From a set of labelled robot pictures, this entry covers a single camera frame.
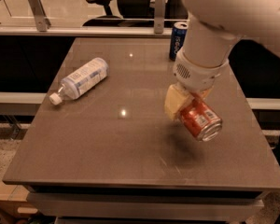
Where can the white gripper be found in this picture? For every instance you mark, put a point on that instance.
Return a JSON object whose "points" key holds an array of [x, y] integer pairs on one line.
{"points": [[198, 76]]}

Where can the red soda can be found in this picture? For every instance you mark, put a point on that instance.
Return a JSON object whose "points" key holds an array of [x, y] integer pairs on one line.
{"points": [[200, 119]]}

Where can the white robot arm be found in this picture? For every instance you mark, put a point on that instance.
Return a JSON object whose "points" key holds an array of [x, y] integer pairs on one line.
{"points": [[214, 28]]}

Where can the clear blue-label plastic bottle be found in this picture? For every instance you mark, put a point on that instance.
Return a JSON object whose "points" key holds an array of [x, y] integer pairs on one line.
{"points": [[80, 81]]}

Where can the blue Pepsi can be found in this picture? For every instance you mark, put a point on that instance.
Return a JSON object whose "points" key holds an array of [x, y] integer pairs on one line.
{"points": [[178, 35]]}

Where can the black office chair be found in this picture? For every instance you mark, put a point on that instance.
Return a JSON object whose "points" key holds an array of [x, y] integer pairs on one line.
{"points": [[137, 13]]}

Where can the glass barrier panel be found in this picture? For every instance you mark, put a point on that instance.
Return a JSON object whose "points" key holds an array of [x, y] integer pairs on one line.
{"points": [[67, 17]]}

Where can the wooden box under table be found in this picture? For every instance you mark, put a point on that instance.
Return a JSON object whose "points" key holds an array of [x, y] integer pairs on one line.
{"points": [[13, 201]]}

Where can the middle metal glass bracket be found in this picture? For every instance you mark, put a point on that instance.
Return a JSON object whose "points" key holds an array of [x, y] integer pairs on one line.
{"points": [[159, 15]]}

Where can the metal glass bracket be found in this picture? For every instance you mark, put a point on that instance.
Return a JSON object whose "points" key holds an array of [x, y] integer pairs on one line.
{"points": [[159, 15], [42, 22]]}

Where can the left metal glass bracket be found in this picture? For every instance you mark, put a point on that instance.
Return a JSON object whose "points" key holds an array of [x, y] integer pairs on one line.
{"points": [[42, 22]]}

